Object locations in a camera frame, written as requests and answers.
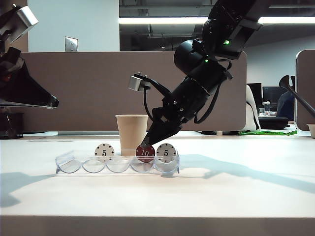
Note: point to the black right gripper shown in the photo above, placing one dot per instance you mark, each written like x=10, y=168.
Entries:
x=179, y=109

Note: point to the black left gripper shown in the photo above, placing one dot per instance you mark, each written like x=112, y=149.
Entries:
x=8, y=66

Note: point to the red poker chip 10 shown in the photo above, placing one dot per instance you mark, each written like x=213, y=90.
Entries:
x=142, y=155

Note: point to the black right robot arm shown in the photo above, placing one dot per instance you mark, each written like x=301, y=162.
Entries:
x=197, y=64

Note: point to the white poker chip 5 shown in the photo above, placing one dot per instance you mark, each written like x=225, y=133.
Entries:
x=99, y=149
x=162, y=150

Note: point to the brown paper cup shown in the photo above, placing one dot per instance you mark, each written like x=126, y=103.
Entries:
x=130, y=132

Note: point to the clear plastic chip tray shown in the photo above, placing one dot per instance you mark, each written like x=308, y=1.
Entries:
x=69, y=167

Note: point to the wide brown desk partition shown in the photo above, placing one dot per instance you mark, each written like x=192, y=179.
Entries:
x=98, y=86

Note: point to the white office chair back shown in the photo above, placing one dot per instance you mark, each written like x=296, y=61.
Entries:
x=251, y=115

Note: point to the brown front edge panel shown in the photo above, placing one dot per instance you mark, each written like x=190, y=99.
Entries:
x=157, y=226

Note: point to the tall black monitor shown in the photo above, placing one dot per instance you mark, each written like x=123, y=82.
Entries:
x=257, y=93

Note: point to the clear drink bottle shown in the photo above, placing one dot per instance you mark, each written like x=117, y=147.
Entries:
x=266, y=108

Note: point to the long ceiling light strip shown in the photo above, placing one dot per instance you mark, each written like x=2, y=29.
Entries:
x=160, y=20

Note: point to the green tape strip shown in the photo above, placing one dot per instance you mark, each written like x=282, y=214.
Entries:
x=270, y=133

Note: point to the wide black monitor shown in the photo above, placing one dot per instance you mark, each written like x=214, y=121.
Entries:
x=270, y=94

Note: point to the seated person in blue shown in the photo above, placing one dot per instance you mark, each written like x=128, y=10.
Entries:
x=285, y=105

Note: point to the black diagonal pole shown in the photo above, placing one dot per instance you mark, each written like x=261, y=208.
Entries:
x=302, y=100

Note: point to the beige paper bowl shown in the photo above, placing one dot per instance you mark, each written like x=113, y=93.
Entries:
x=311, y=131

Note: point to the narrow brown desk partition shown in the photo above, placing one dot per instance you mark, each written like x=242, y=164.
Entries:
x=306, y=81

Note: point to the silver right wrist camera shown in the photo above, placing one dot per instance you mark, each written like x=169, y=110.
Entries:
x=135, y=83

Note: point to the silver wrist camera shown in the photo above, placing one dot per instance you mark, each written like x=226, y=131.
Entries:
x=135, y=83
x=23, y=17

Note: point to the metal wall switch plate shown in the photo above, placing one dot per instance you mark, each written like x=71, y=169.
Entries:
x=71, y=44

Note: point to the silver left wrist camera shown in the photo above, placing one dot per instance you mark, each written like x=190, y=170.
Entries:
x=23, y=17

